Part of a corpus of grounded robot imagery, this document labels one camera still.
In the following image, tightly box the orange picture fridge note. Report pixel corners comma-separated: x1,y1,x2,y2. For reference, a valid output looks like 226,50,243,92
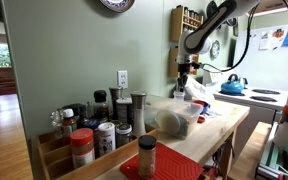
271,28,286,48

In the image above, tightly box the round white plastic disc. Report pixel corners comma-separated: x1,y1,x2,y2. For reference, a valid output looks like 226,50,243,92
155,109,182,137

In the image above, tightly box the white spice shaker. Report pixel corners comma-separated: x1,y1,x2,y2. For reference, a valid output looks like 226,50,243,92
97,122,117,157

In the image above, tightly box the white electric stove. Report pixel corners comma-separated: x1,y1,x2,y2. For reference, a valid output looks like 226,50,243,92
202,67,288,160

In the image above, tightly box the small blue wall plate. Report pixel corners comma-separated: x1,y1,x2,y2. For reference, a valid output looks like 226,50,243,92
210,39,221,60

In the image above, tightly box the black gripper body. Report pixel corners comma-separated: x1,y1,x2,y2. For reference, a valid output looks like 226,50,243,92
178,70,189,83

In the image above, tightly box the hanging black pan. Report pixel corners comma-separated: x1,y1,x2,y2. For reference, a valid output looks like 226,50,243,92
206,0,219,20

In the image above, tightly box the blue lidded jar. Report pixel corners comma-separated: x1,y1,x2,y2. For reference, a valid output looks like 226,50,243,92
80,118,101,134

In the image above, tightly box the steel and white grinder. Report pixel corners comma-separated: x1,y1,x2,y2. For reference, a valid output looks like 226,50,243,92
130,92,148,138

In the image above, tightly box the red silicone mat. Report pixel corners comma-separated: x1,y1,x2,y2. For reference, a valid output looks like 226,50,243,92
119,142,205,180

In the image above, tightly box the white paper fridge note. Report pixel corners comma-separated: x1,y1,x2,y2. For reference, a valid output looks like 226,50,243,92
258,30,272,51

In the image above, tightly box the white crumpled cloth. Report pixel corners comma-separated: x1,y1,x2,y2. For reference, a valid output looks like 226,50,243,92
183,76,215,103

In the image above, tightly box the white wall power outlet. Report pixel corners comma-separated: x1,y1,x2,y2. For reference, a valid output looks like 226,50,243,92
117,70,129,90

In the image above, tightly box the blue kettle black handle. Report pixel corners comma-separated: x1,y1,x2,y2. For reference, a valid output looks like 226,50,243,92
220,73,249,96

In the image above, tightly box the small clear bottle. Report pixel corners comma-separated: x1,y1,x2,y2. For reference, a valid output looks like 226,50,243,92
85,101,95,120

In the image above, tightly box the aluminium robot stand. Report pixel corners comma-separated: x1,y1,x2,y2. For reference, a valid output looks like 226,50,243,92
255,121,288,180

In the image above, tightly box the black capped dark bottle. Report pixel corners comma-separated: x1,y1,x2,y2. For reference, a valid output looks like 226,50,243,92
93,89,110,123

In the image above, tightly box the wooden overhead cabinet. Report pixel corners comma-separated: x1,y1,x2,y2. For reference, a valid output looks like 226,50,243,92
250,0,288,18

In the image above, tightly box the wooden butcher block table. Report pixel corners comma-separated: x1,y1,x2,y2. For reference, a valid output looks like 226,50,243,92
93,98,252,180

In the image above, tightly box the white capped red bottle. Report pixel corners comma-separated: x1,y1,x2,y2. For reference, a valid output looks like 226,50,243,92
61,108,78,138

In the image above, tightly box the patterned decorative wall plate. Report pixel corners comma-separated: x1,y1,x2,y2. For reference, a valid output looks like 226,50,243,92
99,0,136,13

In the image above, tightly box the dark steel pepper grinder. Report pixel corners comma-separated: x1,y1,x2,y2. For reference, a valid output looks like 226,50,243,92
108,87,123,121

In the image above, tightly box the wooden spice tray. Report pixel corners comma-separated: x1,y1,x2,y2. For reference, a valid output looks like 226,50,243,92
30,124,159,180

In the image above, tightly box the white refrigerator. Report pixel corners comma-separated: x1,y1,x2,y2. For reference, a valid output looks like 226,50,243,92
233,23,288,92

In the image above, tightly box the orange bowl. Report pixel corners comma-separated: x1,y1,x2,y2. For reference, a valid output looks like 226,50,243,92
192,100,206,108

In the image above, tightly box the white labelled spice tin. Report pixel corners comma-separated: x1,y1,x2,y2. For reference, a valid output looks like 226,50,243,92
116,97,133,125

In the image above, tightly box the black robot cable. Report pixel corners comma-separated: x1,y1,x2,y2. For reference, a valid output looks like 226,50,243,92
197,0,288,74

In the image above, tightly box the dark jar silver lid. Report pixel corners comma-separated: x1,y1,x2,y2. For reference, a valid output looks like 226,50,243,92
115,123,133,149

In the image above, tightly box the black stove burner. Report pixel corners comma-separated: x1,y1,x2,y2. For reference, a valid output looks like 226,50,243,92
251,88,282,96
249,95,278,103
218,90,247,97

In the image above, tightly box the spice jar red lid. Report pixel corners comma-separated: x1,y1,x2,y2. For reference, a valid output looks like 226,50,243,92
69,128,96,170

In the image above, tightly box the black lidded jar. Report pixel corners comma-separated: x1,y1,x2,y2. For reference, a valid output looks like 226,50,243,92
62,103,87,129

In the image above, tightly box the clear glass jar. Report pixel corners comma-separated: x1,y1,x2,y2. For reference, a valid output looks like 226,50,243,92
49,109,64,139

